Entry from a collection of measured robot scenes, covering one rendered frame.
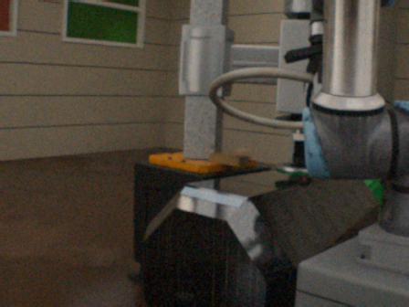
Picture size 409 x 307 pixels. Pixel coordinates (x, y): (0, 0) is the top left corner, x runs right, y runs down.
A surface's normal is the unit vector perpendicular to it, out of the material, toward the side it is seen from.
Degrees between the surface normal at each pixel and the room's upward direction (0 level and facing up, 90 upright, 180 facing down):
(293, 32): 90
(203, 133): 90
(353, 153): 103
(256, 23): 90
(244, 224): 59
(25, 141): 90
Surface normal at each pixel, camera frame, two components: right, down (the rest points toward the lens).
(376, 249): -0.59, 0.08
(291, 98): -0.18, 0.12
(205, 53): 0.04, 0.14
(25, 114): 0.80, 0.12
